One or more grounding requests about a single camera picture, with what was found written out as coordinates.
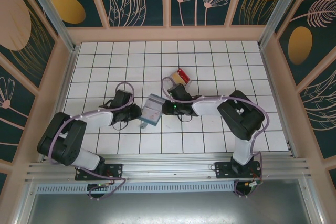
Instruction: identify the teal leather card holder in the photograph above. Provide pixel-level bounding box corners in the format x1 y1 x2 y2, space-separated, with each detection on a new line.
139 93 166 130

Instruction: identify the white card with pink print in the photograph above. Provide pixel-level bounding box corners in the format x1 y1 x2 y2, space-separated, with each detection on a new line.
143 107 161 123

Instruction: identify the clear acrylic card box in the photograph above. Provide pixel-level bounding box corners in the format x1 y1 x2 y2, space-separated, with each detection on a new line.
170 68 192 86

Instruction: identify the red card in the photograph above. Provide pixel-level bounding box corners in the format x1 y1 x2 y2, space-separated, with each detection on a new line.
177 68 191 84

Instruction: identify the grey metal sheet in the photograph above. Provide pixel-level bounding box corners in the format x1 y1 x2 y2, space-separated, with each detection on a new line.
15 192 325 224

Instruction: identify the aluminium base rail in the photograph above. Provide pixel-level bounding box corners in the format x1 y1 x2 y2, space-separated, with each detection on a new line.
25 152 313 184

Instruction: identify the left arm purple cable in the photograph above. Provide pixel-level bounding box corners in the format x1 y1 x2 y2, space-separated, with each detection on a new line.
48 81 127 200

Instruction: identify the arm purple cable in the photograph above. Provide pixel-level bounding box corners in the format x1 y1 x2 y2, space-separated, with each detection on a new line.
48 81 127 200
160 76 270 198

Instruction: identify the grey slotted cable duct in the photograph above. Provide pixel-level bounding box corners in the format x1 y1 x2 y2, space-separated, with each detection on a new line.
35 180 237 195

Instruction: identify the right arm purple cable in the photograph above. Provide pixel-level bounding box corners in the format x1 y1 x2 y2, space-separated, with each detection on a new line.
160 76 270 198

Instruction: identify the black round cable port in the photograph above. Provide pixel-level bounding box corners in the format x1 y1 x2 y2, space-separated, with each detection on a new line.
234 180 261 198

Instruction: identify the aluminium frame post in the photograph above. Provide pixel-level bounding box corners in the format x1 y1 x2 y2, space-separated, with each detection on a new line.
22 0 79 53
257 0 313 49

